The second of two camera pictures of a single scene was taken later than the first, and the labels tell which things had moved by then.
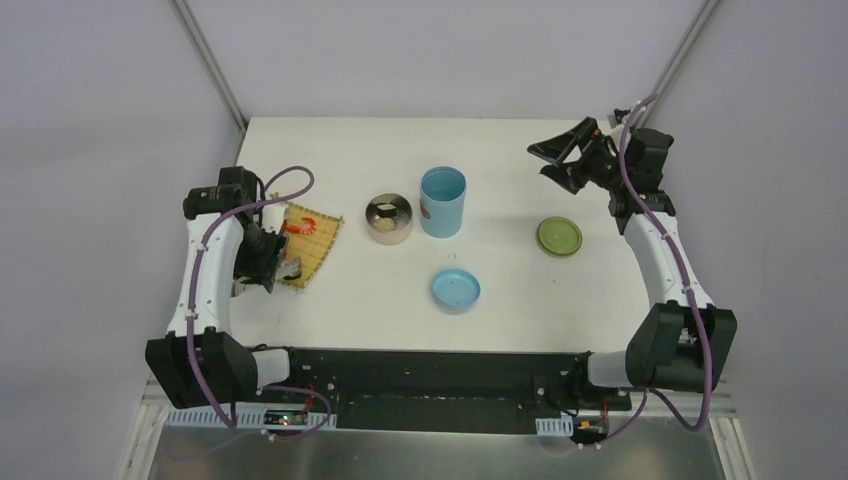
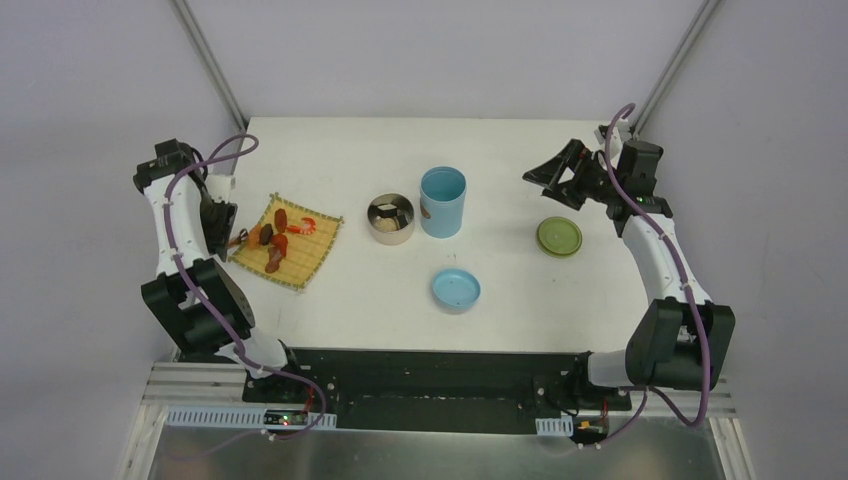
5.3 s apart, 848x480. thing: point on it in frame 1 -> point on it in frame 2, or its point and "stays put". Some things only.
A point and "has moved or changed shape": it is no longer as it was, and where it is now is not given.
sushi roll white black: (386, 210) stays put
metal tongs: (253, 273) has moved or changed shape
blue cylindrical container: (442, 192) stays put
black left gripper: (266, 258) -> (221, 225)
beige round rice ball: (385, 225) stays put
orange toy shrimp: (309, 226) stays put
